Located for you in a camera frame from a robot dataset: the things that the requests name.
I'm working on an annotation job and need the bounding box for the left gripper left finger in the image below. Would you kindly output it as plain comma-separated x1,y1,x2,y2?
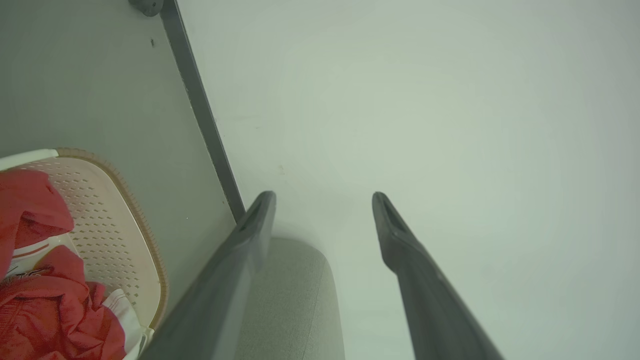
139,190,277,360

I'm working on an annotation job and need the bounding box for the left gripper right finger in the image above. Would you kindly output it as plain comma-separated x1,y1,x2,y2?
371,191,506,360

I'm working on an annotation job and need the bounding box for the red garment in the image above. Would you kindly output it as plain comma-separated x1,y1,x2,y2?
0,169,156,360

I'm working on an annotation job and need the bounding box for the grey fabric couch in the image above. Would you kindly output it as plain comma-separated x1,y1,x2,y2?
234,237,346,360

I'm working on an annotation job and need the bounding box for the cream perforated laundry basket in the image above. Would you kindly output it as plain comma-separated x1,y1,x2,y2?
0,147,169,360

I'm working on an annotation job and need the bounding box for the dark grey baseboard strip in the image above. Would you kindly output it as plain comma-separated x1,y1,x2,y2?
159,0,247,224

